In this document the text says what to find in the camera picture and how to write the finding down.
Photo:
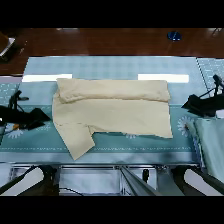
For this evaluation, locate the cream shirt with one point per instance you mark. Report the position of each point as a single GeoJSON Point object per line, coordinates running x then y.
{"type": "Point", "coordinates": [120, 110]}

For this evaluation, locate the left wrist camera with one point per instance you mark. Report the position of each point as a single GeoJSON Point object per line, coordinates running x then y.
{"type": "Point", "coordinates": [14, 98]}

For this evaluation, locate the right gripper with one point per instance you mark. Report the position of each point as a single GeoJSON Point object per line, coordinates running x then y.
{"type": "Point", "coordinates": [197, 105]}

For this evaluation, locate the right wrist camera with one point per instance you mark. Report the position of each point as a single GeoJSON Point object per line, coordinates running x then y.
{"type": "Point", "coordinates": [217, 83]}

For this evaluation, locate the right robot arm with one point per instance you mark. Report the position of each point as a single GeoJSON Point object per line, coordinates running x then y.
{"type": "Point", "coordinates": [200, 181]}

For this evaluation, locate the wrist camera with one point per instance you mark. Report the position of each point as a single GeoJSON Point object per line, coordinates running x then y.
{"type": "Point", "coordinates": [217, 83]}
{"type": "Point", "coordinates": [14, 98]}

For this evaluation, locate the silver frame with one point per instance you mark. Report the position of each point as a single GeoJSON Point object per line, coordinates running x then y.
{"type": "Point", "coordinates": [135, 184]}

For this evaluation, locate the pale green garment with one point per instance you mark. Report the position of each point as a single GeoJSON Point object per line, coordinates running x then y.
{"type": "Point", "coordinates": [210, 146]}

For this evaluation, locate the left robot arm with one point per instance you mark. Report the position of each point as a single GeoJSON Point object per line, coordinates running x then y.
{"type": "Point", "coordinates": [20, 181]}

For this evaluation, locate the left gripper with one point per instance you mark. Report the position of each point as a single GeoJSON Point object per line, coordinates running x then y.
{"type": "Point", "coordinates": [23, 117]}

